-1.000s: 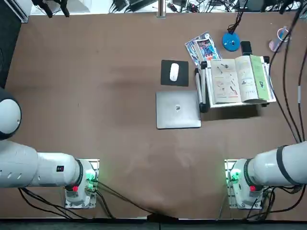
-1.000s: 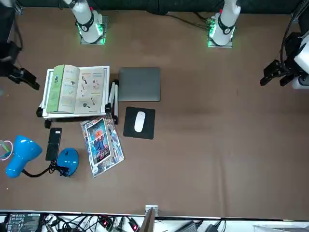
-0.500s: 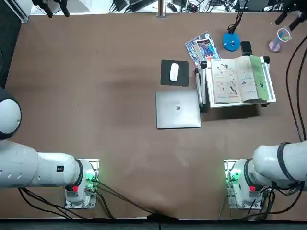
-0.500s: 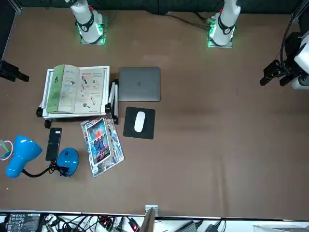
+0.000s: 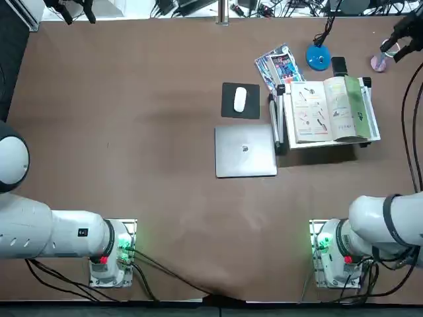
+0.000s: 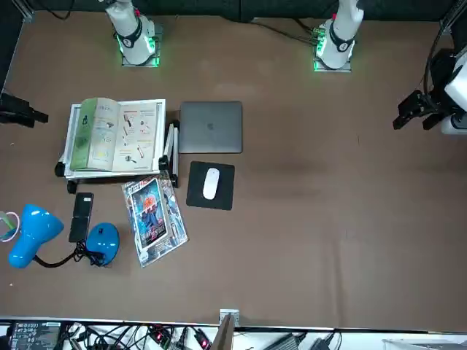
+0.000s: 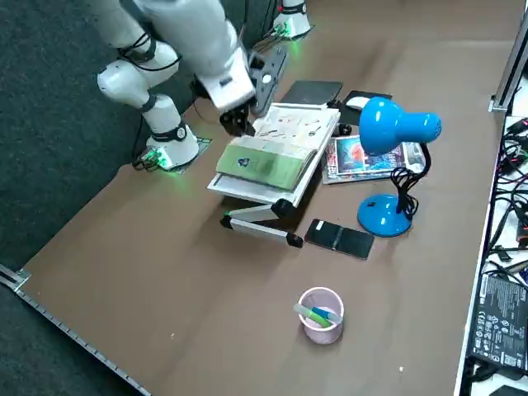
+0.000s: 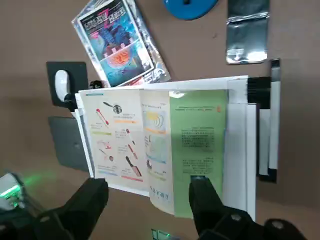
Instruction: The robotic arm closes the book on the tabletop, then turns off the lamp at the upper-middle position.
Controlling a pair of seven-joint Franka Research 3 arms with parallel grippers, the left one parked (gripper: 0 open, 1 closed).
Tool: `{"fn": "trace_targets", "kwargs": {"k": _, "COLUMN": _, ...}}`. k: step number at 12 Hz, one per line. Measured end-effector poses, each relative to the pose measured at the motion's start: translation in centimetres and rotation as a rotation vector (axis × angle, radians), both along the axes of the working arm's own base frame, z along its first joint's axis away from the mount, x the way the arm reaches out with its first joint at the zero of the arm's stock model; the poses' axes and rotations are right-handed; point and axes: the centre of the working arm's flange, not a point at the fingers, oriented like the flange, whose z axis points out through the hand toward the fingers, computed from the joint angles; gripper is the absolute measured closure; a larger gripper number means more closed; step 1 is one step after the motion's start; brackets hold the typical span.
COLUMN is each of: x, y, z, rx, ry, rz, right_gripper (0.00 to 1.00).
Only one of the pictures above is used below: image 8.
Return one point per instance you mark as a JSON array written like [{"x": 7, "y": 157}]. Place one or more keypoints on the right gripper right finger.
[{"x": 205, "y": 200}]

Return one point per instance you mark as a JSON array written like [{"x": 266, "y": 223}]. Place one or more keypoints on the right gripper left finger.
[{"x": 82, "y": 200}]

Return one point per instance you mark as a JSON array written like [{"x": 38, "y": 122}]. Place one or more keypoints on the green cover recipe book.
[{"x": 125, "y": 140}]

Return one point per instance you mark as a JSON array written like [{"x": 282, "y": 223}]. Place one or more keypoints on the blue desk lamp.
[{"x": 187, "y": 10}]

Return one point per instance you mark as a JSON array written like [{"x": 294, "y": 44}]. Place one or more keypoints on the grey closed laptop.
[{"x": 67, "y": 145}]

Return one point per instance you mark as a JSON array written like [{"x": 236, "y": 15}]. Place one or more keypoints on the white folding laptop stand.
[{"x": 240, "y": 150}]

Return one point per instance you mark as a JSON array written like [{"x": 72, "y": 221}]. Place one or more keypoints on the white computer mouse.
[{"x": 61, "y": 85}]

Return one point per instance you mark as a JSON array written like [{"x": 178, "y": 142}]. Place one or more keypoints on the black mouse pad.
[{"x": 77, "y": 75}]

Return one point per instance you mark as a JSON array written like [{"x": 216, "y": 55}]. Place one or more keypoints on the blue cover magazine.
[{"x": 117, "y": 47}]

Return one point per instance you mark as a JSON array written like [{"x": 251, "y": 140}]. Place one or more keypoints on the black foldable phone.
[{"x": 247, "y": 37}]

